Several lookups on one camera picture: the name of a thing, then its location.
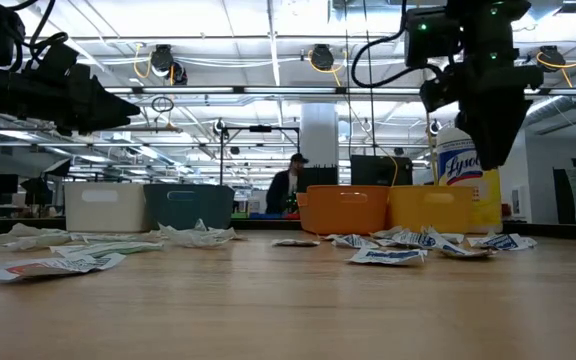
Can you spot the white red-print packet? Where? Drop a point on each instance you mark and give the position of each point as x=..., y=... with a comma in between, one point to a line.
x=43, y=267

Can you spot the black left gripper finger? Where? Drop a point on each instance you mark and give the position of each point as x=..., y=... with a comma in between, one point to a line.
x=103, y=122
x=110, y=102

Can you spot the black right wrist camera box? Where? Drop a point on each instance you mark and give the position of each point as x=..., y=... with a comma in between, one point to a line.
x=430, y=40

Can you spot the crumpled white packet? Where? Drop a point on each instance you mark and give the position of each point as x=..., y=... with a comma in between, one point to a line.
x=28, y=243
x=33, y=231
x=198, y=236

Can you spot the long ceiling light bar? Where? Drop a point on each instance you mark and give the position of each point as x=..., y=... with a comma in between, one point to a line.
x=193, y=90

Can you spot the white plastic bin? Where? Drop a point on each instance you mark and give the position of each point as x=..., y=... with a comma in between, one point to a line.
x=105, y=210

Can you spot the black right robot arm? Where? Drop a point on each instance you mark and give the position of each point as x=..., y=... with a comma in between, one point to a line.
x=488, y=12

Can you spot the person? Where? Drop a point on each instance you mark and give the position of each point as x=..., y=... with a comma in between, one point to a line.
x=280, y=192

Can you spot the white blue-print packet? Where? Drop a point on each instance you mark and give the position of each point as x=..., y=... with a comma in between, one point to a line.
x=295, y=243
x=460, y=251
x=415, y=240
x=355, y=241
x=500, y=242
x=385, y=233
x=388, y=256

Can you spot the silver air duct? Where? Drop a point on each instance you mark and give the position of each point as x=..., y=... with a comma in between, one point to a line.
x=555, y=102

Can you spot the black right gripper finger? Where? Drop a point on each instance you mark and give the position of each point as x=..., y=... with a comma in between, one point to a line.
x=480, y=135
x=502, y=130

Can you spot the orange plastic bin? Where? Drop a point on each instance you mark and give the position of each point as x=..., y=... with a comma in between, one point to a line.
x=343, y=212

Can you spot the black metal frame stand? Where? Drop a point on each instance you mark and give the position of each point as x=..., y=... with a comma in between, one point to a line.
x=260, y=128

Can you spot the yellow plastic bin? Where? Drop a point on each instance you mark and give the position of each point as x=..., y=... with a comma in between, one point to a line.
x=430, y=212

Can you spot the teal plastic bin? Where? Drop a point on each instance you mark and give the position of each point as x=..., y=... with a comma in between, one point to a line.
x=188, y=210

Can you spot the white green-stripe packet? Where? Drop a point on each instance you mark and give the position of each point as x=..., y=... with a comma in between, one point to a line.
x=108, y=249
x=118, y=237

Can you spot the Lysol wipes canister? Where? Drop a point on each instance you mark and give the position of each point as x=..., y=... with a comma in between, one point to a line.
x=455, y=165

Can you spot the white building column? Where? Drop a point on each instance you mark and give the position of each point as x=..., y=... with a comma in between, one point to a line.
x=318, y=135

